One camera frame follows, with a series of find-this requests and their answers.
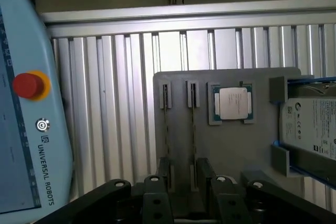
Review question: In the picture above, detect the grey parts rack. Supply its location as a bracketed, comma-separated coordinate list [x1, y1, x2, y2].
[153, 67, 336, 216]

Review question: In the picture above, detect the silver CPU chip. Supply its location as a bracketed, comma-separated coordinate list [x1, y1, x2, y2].
[211, 86, 254, 121]

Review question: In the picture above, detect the silver hard disk drive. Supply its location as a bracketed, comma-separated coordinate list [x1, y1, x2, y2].
[278, 84, 336, 161]

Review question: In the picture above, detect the light blue teach pendant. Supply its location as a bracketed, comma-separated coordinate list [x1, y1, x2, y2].
[0, 0, 75, 216]

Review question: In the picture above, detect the red emergency stop button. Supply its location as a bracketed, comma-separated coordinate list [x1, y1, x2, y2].
[13, 70, 51, 101]

